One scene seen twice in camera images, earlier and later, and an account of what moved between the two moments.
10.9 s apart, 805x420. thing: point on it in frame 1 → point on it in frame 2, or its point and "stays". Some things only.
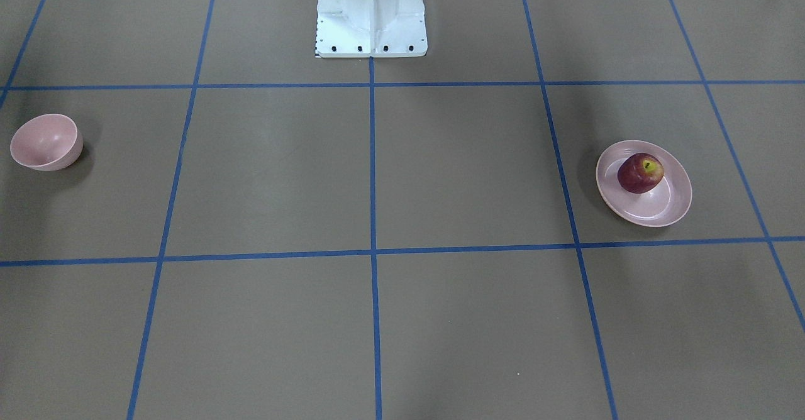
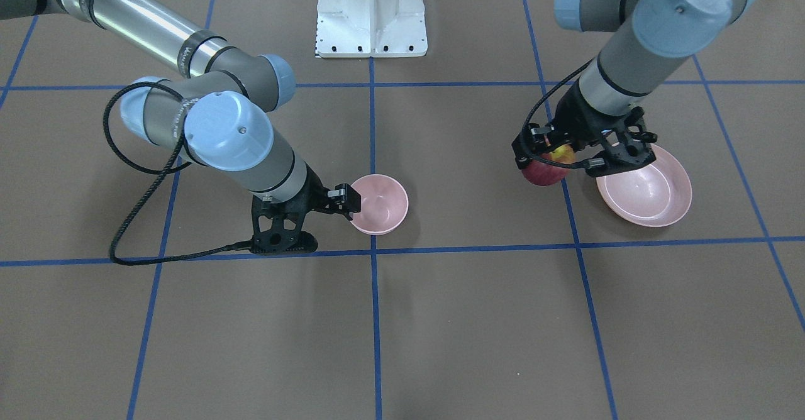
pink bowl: [48, 142] → [384, 204]
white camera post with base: [370, 12] stays
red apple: [640, 172] → [545, 174]
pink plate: [660, 206] stays
